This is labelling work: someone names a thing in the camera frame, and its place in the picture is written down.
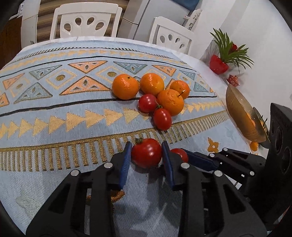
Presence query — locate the cherry tomato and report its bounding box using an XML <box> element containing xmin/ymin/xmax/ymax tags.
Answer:
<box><xmin>131</xmin><ymin>138</ymin><xmax>162</xmax><ymax>169</ymax></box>
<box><xmin>152</xmin><ymin>105</ymin><xmax>172</xmax><ymax>131</ymax></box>
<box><xmin>170</xmin><ymin>148</ymin><xmax>189</xmax><ymax>163</ymax></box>
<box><xmin>138</xmin><ymin>94</ymin><xmax>157</xmax><ymax>114</ymax></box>

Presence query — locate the stemmed mandarin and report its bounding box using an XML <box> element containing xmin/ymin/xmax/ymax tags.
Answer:
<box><xmin>157</xmin><ymin>89</ymin><xmax>184</xmax><ymax>116</ymax></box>

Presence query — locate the small mandarin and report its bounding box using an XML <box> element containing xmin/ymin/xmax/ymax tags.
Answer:
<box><xmin>170</xmin><ymin>80</ymin><xmax>190</xmax><ymax>99</ymax></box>

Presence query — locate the floral side plate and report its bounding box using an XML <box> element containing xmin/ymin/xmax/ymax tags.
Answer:
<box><xmin>253</xmin><ymin>107</ymin><xmax>271</xmax><ymax>149</ymax></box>

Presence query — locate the amber glass bowl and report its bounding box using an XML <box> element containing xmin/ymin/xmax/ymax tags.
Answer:
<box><xmin>226</xmin><ymin>84</ymin><xmax>266</xmax><ymax>143</ymax></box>

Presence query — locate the red star ornament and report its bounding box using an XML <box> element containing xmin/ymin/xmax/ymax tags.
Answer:
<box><xmin>227</xmin><ymin>75</ymin><xmax>240</xmax><ymax>87</ymax></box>

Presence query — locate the patterned blue table runner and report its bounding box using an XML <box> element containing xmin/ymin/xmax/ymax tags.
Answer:
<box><xmin>1</xmin><ymin>40</ymin><xmax>250</xmax><ymax>233</ymax></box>

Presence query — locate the red potted plant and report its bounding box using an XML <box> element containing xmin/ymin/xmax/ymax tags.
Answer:
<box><xmin>209</xmin><ymin>28</ymin><xmax>254</xmax><ymax>75</ymax></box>

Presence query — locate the right white chair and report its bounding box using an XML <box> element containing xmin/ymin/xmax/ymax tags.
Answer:
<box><xmin>149</xmin><ymin>16</ymin><xmax>195</xmax><ymax>55</ymax></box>

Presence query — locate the white chair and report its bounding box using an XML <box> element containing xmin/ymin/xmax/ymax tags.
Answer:
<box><xmin>49</xmin><ymin>2</ymin><xmax>122</xmax><ymax>40</ymax></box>
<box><xmin>149</xmin><ymin>16</ymin><xmax>195</xmax><ymax>55</ymax></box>

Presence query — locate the white refrigerator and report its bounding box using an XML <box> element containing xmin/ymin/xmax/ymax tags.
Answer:
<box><xmin>117</xmin><ymin>0</ymin><xmax>199</xmax><ymax>42</ymax></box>

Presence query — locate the left white chair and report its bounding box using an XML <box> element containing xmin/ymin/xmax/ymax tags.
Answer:
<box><xmin>49</xmin><ymin>2</ymin><xmax>122</xmax><ymax>40</ymax></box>

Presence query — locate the brown wooden sideboard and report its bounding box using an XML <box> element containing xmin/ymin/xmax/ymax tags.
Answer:
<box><xmin>0</xmin><ymin>17</ymin><xmax>22</xmax><ymax>69</ymax></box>

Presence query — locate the striped window blind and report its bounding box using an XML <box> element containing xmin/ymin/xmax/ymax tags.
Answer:
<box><xmin>36</xmin><ymin>0</ymin><xmax>131</xmax><ymax>43</ymax></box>

